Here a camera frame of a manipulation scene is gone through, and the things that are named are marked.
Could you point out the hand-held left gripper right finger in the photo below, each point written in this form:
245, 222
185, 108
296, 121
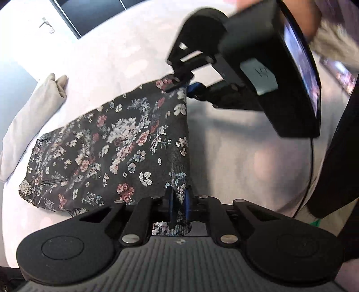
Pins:
187, 206

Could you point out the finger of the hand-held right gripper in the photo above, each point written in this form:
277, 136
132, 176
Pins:
195, 89
182, 77

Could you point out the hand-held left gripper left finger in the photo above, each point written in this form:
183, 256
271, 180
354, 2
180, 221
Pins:
169, 205

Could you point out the dark floral pants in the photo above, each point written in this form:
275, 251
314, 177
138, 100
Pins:
126, 140

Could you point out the person's right hand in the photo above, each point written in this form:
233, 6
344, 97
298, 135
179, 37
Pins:
308, 14

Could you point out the pink polka dot blanket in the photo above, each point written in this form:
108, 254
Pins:
246, 157

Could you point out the beige striped cloth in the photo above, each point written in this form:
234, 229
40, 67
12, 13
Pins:
333, 42

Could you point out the dark wardrobe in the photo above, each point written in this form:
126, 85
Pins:
84, 14

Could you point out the small green object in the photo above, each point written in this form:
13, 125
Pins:
317, 223

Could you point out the beige folded garment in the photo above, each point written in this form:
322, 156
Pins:
30, 112

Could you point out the white door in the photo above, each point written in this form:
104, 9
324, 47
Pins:
22, 42

